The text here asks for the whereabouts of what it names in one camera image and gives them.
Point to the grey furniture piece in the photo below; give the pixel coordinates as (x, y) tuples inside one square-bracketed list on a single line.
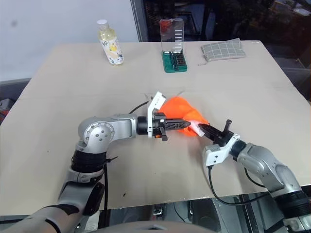
[(12, 89)]

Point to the grey window frame post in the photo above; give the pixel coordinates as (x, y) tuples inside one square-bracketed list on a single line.
[(139, 20)]

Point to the white printed tube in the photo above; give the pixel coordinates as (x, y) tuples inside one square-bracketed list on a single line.
[(199, 132)]

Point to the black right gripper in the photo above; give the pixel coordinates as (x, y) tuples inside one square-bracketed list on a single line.
[(223, 138)]

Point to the green bit box clear lid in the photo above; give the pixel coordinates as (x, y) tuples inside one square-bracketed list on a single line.
[(175, 60)]

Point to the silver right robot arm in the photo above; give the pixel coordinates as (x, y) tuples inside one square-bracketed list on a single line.
[(267, 162)]

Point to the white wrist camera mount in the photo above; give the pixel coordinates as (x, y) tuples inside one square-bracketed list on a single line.
[(215, 154), (158, 100)]

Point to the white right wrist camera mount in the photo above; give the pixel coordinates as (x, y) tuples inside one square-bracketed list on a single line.
[(215, 154)]

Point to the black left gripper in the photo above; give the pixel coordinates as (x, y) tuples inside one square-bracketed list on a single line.
[(159, 125)]

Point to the grey checked zip pouch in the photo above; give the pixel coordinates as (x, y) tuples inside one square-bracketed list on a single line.
[(223, 49)]

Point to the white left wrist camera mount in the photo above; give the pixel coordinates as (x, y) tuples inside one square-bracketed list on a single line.
[(158, 100)]

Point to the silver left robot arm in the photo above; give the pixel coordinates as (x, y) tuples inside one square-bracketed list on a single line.
[(107, 128)]

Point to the clear bottle with yellow liquid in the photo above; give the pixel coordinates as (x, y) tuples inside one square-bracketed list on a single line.
[(112, 46)]

